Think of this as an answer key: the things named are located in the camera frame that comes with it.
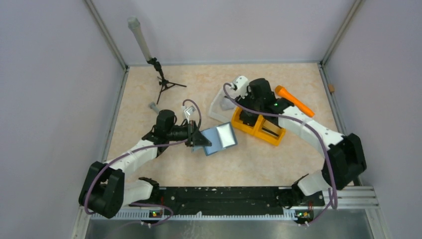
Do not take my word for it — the grey tube on tripod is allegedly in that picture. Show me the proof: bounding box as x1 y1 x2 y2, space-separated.
127 16 153 63

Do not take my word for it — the grey dumbbell-shaped part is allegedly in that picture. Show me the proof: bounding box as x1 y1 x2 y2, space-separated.
148 102 160 114

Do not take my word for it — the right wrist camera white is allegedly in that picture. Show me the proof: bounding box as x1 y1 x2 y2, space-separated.
229 76 249 99

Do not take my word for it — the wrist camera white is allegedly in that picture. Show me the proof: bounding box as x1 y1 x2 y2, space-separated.
181 106 196 121
229 76 249 99

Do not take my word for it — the small brown wall knob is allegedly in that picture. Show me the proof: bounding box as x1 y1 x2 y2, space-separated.
327 84 335 94

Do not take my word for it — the orange plastic cone handle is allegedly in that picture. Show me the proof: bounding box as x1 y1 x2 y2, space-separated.
274 85 315 118

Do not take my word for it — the black mini tripod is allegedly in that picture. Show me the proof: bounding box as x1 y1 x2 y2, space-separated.
147 57 187 104

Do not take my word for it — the yellow two-compartment bin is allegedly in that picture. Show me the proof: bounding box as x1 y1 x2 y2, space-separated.
231 107 286 146

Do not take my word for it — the gold credit card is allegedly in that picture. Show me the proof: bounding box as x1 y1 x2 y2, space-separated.
262 120 281 137

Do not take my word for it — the black block in bin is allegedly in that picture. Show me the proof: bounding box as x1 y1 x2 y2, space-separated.
239 110 259 127

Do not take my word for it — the purple cable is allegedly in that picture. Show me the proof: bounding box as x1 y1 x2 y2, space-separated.
84 99 203 227
222 82 338 225

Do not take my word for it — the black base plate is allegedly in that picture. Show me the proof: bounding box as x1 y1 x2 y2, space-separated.
140 186 325 216

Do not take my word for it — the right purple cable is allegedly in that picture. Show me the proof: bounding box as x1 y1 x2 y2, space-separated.
222 82 338 225

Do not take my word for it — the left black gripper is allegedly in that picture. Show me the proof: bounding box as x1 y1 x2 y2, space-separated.
167 119 211 147

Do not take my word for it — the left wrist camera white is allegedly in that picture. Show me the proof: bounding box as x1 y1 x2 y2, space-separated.
181 106 196 121

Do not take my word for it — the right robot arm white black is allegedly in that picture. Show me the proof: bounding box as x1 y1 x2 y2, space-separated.
231 76 367 205

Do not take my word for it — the blue card holder wallet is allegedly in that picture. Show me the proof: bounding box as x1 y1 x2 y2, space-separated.
192 122 238 156

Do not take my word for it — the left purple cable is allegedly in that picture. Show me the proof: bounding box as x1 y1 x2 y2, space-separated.
84 99 203 227

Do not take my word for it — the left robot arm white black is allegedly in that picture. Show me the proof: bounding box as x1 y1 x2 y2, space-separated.
78 110 212 219

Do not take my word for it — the white plastic tray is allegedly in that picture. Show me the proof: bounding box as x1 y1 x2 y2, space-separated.
208 85 237 122

